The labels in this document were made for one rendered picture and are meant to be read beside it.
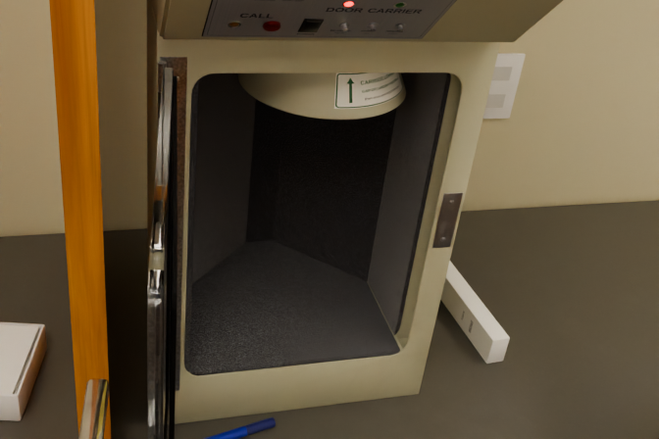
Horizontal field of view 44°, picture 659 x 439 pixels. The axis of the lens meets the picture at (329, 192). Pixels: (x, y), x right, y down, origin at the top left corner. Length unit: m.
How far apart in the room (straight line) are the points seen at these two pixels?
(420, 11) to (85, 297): 0.37
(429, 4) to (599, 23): 0.77
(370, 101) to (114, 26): 0.47
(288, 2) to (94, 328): 0.33
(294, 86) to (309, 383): 0.36
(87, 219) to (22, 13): 0.53
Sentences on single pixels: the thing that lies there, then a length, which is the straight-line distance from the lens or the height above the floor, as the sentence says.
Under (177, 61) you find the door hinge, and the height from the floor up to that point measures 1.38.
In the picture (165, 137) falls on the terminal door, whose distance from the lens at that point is 0.57.
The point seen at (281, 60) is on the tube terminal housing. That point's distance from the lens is 0.73.
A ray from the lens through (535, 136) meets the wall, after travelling 1.44.
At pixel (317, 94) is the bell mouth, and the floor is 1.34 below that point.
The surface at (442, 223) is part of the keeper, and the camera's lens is 0.87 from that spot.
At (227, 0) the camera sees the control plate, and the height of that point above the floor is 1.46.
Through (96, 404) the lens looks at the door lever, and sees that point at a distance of 0.62.
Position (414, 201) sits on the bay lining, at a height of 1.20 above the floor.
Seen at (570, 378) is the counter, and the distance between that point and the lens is 1.13.
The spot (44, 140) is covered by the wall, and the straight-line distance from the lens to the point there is 1.23.
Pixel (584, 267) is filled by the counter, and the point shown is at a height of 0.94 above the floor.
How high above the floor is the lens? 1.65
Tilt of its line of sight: 31 degrees down
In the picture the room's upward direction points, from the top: 7 degrees clockwise
